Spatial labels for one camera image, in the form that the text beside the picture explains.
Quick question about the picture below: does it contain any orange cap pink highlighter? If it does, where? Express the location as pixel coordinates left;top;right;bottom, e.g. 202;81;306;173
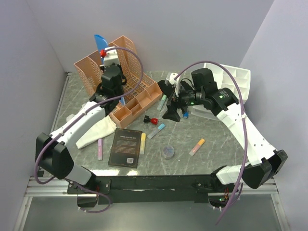
189;139;205;156

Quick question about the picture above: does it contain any black cloth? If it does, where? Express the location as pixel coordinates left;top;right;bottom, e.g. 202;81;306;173
158;80;174;98

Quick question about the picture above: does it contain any aluminium rail frame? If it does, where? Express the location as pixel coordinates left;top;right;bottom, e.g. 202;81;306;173
13;71;291;231

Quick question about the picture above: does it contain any blue cap highlighter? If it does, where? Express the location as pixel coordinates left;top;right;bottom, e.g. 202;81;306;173
147;123;165;139

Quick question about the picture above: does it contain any white plastic drawer unit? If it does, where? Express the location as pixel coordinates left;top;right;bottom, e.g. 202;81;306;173
191;63;251;121

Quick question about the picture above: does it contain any black book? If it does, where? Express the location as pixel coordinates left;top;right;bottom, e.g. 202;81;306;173
108;128;142;169

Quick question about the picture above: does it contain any round clear pin box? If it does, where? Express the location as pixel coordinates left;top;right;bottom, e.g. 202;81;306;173
162;145;175;160

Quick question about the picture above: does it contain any yellow highlighter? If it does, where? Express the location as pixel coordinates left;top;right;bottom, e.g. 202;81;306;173
140;133;146;155

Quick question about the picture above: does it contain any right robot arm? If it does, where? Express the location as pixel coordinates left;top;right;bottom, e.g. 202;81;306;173
158;68;288;192

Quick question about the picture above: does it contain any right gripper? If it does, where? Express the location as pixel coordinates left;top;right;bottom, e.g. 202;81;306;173
162;81;205;122

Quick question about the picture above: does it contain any blue and grey stamp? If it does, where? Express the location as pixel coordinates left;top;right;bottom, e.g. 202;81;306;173
182;112;189;118

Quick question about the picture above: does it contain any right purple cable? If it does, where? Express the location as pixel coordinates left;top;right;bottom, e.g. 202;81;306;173
174;60;248;226

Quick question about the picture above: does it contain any white cloth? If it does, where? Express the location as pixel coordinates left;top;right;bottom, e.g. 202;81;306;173
76;115;116;149

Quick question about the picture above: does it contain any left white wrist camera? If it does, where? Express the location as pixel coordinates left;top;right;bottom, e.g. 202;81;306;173
100;47;120;67

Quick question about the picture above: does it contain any red and black stamp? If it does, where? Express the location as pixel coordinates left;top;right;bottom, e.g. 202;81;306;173
143;115;158;125

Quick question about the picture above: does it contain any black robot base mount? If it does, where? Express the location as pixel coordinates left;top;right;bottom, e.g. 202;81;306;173
67;174;234;209

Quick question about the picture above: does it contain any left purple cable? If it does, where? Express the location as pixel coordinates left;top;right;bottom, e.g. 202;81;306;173
34;47;144;214

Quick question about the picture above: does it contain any peach plastic file organizer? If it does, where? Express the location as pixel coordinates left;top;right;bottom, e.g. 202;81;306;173
74;36;162;128

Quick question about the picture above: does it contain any blue document folder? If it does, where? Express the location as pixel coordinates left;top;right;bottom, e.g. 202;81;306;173
94;34;115;100

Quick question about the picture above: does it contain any purple cable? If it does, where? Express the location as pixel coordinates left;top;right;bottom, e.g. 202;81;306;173
174;60;248;226
34;47;144;214

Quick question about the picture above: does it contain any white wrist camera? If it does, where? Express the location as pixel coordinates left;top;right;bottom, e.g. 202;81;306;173
165;72;180;96
100;47;120;67

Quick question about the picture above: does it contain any green cap highlighter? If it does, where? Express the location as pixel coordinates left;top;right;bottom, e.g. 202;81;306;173
157;94;167;111

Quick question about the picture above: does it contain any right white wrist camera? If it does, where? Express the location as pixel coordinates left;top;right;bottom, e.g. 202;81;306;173
165;72;180;96

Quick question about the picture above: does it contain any purple highlighter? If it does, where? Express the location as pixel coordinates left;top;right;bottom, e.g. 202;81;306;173
97;139;103;161

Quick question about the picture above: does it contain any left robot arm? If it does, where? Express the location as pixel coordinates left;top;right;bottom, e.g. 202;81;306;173
34;64;126;193

